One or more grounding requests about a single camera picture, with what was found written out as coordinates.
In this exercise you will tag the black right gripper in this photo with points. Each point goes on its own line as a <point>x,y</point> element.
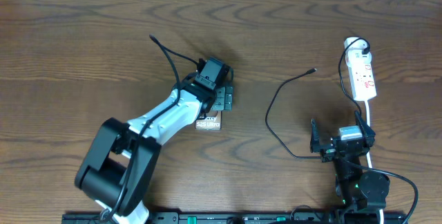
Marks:
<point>328,152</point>

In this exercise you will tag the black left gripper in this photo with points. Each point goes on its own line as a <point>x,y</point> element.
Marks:
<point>226,104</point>

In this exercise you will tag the Galaxy S25 Ultra smartphone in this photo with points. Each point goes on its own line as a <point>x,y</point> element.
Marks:
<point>212,121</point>

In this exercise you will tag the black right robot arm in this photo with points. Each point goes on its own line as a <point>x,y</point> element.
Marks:
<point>363,192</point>

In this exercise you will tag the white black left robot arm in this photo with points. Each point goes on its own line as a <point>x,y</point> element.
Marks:
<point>119,164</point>

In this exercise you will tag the white power strip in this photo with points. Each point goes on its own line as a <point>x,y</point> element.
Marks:
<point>358,60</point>

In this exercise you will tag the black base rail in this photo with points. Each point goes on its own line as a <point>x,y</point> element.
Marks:
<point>232,218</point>

